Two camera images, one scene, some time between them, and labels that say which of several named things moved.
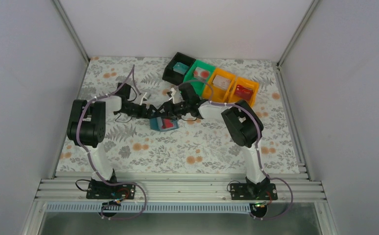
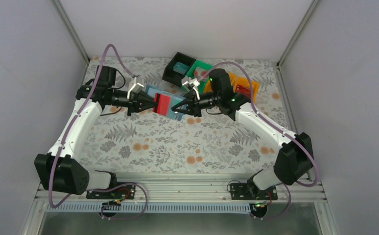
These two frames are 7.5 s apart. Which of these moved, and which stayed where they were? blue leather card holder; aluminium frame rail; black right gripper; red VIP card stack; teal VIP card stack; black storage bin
Moved: black right gripper; blue leather card holder
Stayed: teal VIP card stack; red VIP card stack; aluminium frame rail; black storage bin
